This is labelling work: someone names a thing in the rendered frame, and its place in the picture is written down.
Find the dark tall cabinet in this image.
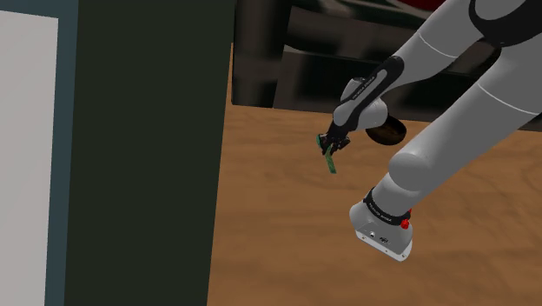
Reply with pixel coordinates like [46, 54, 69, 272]
[0, 0, 237, 306]

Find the dark wooden furniture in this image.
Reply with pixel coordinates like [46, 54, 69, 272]
[231, 0, 542, 133]

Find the dark brown bowl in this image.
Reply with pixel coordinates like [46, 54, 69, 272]
[365, 114, 408, 147]

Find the green flat tool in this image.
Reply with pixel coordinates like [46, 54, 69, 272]
[314, 133, 338, 176]

